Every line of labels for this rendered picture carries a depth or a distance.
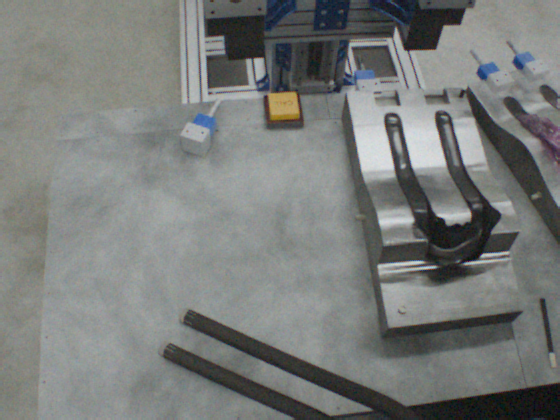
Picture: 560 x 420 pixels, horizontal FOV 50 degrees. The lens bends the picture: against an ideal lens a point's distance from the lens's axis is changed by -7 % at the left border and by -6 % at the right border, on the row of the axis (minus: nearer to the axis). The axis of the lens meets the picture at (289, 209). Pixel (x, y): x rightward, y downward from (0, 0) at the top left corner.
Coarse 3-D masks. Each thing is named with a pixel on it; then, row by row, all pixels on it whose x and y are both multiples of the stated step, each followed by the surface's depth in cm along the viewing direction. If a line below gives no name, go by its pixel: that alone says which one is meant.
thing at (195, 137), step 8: (216, 104) 134; (200, 120) 131; (208, 120) 131; (184, 128) 128; (192, 128) 128; (200, 128) 128; (208, 128) 130; (184, 136) 127; (192, 136) 127; (200, 136) 127; (208, 136) 129; (184, 144) 130; (192, 144) 129; (200, 144) 127; (208, 144) 131; (192, 152) 131; (200, 152) 130
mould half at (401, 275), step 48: (384, 144) 124; (432, 144) 125; (480, 144) 126; (384, 192) 117; (432, 192) 116; (384, 240) 109; (384, 288) 112; (432, 288) 112; (480, 288) 113; (384, 336) 113
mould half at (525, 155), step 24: (552, 72) 141; (480, 96) 136; (504, 96) 136; (528, 96) 137; (480, 120) 138; (504, 120) 133; (552, 120) 130; (504, 144) 132; (528, 144) 125; (528, 168) 127; (552, 168) 124; (528, 192) 129; (552, 192) 122; (552, 216) 124
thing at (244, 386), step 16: (160, 352) 108; (176, 352) 107; (192, 368) 106; (208, 368) 105; (224, 368) 105; (224, 384) 104; (240, 384) 103; (256, 384) 103; (256, 400) 102; (272, 400) 101; (288, 400) 101
